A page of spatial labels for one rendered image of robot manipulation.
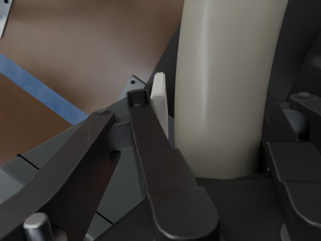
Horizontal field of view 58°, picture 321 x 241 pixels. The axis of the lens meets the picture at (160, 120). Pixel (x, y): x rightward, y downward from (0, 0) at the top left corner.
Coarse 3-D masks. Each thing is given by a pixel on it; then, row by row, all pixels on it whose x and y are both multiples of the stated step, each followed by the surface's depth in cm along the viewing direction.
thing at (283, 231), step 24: (216, 192) 7; (240, 192) 7; (264, 192) 7; (144, 216) 7; (240, 216) 6; (264, 216) 6; (96, 240) 6; (120, 240) 6; (144, 240) 6; (240, 240) 6; (264, 240) 6; (288, 240) 6
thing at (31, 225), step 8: (32, 216) 7; (40, 216) 7; (24, 224) 7; (32, 224) 7; (40, 224) 7; (48, 224) 7; (24, 232) 7; (32, 232) 7; (40, 232) 7; (48, 232) 7; (56, 232) 8; (64, 232) 7; (32, 240) 7; (40, 240) 7; (48, 240) 7; (56, 240) 7; (64, 240) 7
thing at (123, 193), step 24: (120, 96) 133; (168, 120) 123; (48, 144) 71; (0, 168) 58; (24, 168) 61; (120, 168) 78; (0, 192) 59; (120, 192) 71; (96, 216) 61; (120, 216) 64
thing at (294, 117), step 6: (282, 102) 15; (282, 108) 14; (288, 108) 14; (288, 114) 14; (294, 114) 14; (300, 114) 14; (294, 120) 14; (300, 120) 14; (306, 120) 14; (294, 126) 14; (300, 126) 14; (306, 126) 14; (300, 132) 14; (306, 132) 14
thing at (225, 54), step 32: (192, 0) 8; (224, 0) 8; (256, 0) 7; (288, 0) 8; (192, 32) 8; (224, 32) 8; (256, 32) 8; (192, 64) 8; (224, 64) 8; (256, 64) 8; (192, 96) 9; (224, 96) 8; (256, 96) 8; (192, 128) 9; (224, 128) 9; (256, 128) 9; (192, 160) 9; (224, 160) 9; (256, 160) 9
